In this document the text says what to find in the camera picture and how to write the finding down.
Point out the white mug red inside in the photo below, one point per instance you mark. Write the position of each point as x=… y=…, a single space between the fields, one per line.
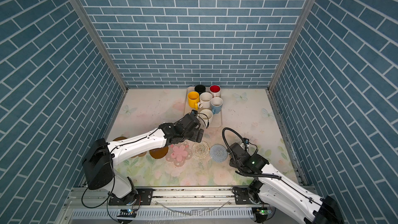
x=215 y=90

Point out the multicolour woven round coaster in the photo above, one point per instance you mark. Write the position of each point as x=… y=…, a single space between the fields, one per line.
x=200 y=150

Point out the glossy brown scratched coaster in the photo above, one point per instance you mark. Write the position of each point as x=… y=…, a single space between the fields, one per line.
x=159 y=153

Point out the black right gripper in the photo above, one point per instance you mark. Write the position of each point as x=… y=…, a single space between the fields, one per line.
x=230 y=163

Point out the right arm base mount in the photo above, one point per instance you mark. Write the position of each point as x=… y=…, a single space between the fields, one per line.
x=245 y=196

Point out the black mug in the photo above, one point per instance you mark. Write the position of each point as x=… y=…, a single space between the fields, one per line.
x=200 y=89

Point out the pink flower silicone coaster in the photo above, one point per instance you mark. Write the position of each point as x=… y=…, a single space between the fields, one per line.
x=178 y=154

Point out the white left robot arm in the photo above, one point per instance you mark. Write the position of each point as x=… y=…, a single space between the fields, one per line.
x=100 y=161

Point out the white vented strip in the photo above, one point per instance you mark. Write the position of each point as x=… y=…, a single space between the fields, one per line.
x=161 y=213

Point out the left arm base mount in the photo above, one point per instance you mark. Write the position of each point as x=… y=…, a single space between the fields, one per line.
x=141 y=196

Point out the brown paw shaped coaster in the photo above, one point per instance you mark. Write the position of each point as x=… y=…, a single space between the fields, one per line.
x=140 y=155

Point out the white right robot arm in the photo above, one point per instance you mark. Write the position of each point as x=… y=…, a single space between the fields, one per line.
x=273 y=188

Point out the aluminium corner post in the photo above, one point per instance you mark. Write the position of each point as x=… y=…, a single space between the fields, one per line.
x=292 y=40
x=87 y=23

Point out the beige serving tray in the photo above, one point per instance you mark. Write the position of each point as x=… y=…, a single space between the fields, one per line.
x=216 y=119

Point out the left circuit board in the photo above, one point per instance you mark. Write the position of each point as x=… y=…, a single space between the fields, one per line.
x=126 y=213

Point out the right circuit board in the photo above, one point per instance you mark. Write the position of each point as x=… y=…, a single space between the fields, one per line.
x=261 y=214

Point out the circuit board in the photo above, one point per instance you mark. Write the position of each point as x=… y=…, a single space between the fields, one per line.
x=126 y=213
x=261 y=214

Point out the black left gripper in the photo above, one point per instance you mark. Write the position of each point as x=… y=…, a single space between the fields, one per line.
x=196 y=137

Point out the aluminium corner post left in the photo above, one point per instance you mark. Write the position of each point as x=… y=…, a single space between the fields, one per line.
x=87 y=23

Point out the aluminium corner post right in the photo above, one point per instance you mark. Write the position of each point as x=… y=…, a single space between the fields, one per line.
x=292 y=40

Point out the blue floral mug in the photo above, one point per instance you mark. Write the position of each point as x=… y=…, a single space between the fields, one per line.
x=216 y=105

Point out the matte brown wooden coaster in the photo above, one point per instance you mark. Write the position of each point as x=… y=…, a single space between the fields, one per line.
x=121 y=138

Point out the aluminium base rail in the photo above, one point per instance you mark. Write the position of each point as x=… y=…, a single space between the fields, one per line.
x=200 y=196

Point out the plain white mug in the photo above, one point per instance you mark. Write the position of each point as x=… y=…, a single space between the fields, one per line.
x=206 y=116

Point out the yellow mug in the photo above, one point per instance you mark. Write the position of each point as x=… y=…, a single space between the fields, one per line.
x=194 y=100

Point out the white speckled mug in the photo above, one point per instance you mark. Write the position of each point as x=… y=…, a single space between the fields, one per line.
x=205 y=99

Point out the blue woven round coaster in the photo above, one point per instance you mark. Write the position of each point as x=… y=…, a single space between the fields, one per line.
x=218 y=153

